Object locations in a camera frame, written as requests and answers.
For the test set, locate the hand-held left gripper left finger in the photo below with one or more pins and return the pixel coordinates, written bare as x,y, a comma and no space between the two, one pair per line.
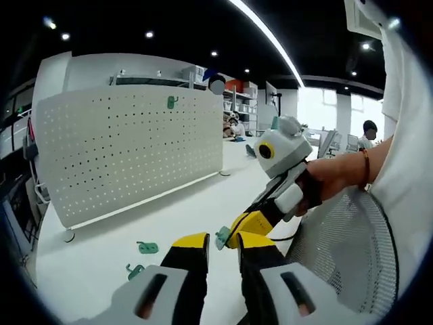
145,294

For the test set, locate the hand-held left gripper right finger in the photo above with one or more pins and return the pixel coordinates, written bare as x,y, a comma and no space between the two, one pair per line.
297,294

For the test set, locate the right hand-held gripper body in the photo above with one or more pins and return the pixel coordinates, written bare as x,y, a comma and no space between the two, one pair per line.
284,152

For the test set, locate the green hook assembly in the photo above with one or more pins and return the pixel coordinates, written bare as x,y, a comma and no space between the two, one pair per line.
172,102
222,238
135,272
148,248

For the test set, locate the white perforated mounting plate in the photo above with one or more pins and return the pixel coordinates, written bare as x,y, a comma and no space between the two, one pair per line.
128,149

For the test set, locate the person's right hand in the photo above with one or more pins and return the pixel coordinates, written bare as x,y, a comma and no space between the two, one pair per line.
321,179

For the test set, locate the white storage shelves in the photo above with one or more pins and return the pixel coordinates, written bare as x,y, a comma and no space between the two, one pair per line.
243,101

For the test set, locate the grey mesh office chair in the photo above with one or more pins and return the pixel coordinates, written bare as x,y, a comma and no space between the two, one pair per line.
348,250

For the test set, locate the long ceiling light strip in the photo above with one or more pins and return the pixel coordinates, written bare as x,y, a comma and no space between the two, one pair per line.
270,40

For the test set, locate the person's white shirt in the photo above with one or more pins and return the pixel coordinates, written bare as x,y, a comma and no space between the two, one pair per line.
406,152

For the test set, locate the grey metal rack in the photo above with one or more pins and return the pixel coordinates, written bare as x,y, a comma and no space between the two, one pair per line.
152,79

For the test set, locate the dark equipment rack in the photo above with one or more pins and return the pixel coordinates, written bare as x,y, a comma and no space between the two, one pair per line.
17,210

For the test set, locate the white cabinet block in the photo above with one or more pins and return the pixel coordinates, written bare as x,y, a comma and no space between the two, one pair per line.
54,71

